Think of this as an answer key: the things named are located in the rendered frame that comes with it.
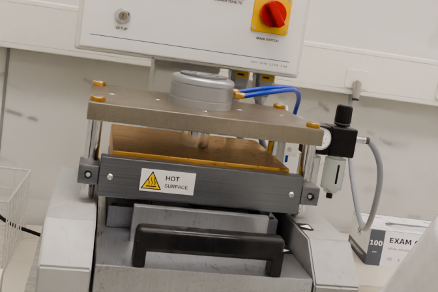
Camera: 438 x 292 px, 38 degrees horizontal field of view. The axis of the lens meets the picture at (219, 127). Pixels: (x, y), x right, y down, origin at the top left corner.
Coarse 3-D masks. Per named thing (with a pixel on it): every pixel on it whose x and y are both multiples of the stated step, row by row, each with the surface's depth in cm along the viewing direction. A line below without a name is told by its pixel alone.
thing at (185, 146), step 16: (112, 128) 82; (128, 128) 84; (144, 128) 86; (112, 144) 73; (128, 144) 74; (144, 144) 75; (160, 144) 77; (176, 144) 78; (192, 144) 78; (208, 144) 81; (224, 144) 83; (240, 144) 85; (256, 144) 87; (176, 160) 71; (192, 160) 71; (208, 160) 72; (224, 160) 73; (240, 160) 74; (256, 160) 76; (272, 160) 77
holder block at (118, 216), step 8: (112, 200) 73; (112, 208) 71; (120, 208) 71; (128, 208) 71; (112, 216) 71; (120, 216) 71; (128, 216) 71; (272, 216) 76; (112, 224) 71; (120, 224) 71; (128, 224) 72; (272, 224) 75; (272, 232) 75
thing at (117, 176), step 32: (96, 160) 70; (128, 160) 68; (160, 160) 70; (96, 192) 68; (128, 192) 69; (160, 192) 69; (192, 192) 70; (224, 192) 71; (256, 192) 71; (288, 192) 72
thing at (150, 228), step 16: (144, 224) 61; (144, 240) 60; (160, 240) 61; (176, 240) 61; (192, 240) 61; (208, 240) 62; (224, 240) 62; (240, 240) 62; (256, 240) 63; (272, 240) 63; (144, 256) 61; (224, 256) 62; (240, 256) 63; (256, 256) 63; (272, 256) 63; (272, 272) 63
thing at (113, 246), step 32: (96, 224) 72; (160, 224) 68; (192, 224) 68; (224, 224) 69; (256, 224) 70; (96, 256) 62; (128, 256) 63; (160, 256) 65; (192, 256) 66; (288, 256) 70; (96, 288) 60; (128, 288) 61; (160, 288) 62; (192, 288) 62; (224, 288) 63; (256, 288) 63; (288, 288) 64
